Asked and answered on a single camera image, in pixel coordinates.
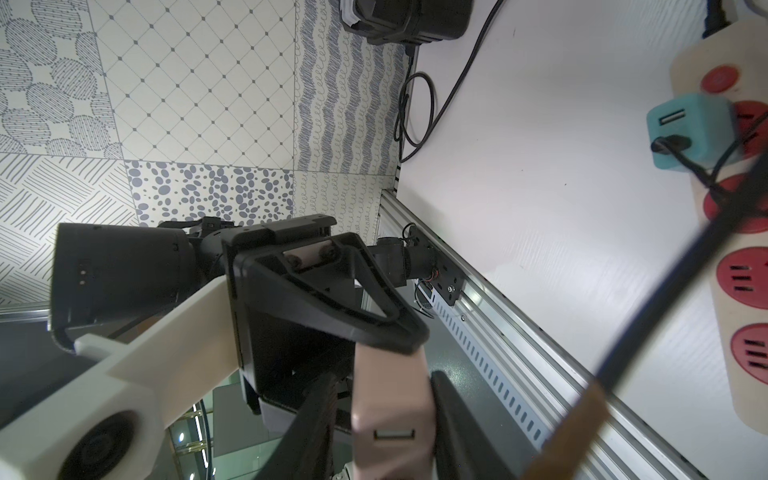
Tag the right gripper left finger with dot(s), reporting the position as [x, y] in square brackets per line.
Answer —
[305, 451]

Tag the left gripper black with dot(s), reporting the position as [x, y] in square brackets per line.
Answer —
[302, 298]

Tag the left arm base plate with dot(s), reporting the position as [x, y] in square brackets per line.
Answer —
[413, 256]

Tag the aluminium mounting rail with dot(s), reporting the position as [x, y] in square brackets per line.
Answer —
[535, 379]

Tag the beige red power strip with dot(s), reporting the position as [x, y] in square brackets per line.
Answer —
[733, 64]

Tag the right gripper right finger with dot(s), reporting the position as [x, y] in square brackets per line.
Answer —
[462, 451]

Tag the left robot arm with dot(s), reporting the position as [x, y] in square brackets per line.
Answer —
[105, 273]

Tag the teal USB charger plug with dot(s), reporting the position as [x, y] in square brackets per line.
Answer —
[699, 126]

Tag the light pink USB charger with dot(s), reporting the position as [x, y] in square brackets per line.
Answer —
[393, 415]

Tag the black yellow toolbox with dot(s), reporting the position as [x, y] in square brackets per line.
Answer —
[408, 22]

